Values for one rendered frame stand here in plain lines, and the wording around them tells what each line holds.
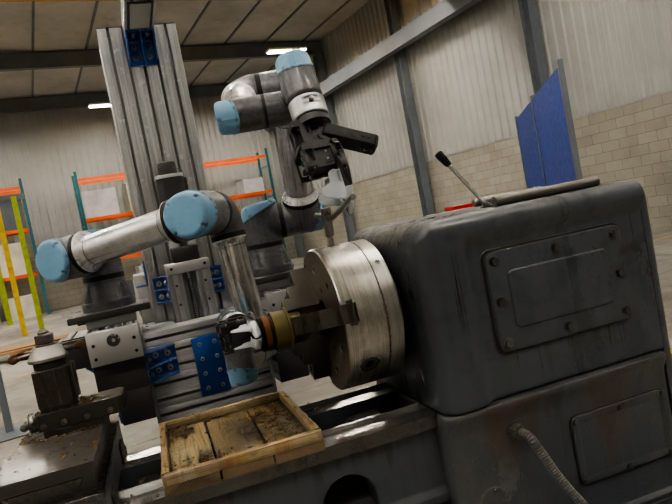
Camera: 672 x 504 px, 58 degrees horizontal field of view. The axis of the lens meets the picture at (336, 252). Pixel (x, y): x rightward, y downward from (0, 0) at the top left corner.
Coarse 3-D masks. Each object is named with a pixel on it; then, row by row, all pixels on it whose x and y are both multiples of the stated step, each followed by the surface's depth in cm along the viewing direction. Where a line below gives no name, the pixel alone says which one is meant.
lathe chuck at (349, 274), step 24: (312, 264) 134; (336, 264) 124; (360, 264) 125; (336, 288) 121; (360, 288) 122; (360, 312) 120; (384, 312) 121; (336, 336) 127; (360, 336) 120; (384, 336) 122; (336, 360) 130; (360, 360) 122; (384, 360) 124; (336, 384) 135; (360, 384) 130
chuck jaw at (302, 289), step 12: (300, 276) 138; (288, 288) 136; (300, 288) 136; (312, 288) 137; (288, 300) 134; (300, 300) 134; (312, 300) 135; (288, 312) 133; (300, 312) 135; (312, 312) 136
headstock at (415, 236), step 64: (576, 192) 130; (640, 192) 133; (384, 256) 134; (448, 256) 119; (512, 256) 124; (576, 256) 129; (640, 256) 135; (448, 320) 119; (512, 320) 124; (576, 320) 129; (640, 320) 135; (448, 384) 120; (512, 384) 125
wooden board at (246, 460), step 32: (192, 416) 142; (224, 416) 143; (256, 416) 138; (288, 416) 134; (192, 448) 125; (224, 448) 121; (256, 448) 112; (288, 448) 113; (320, 448) 115; (192, 480) 108
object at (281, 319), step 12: (276, 312) 130; (264, 324) 127; (276, 324) 127; (288, 324) 128; (264, 336) 126; (276, 336) 127; (288, 336) 128; (300, 336) 130; (264, 348) 128; (276, 348) 130
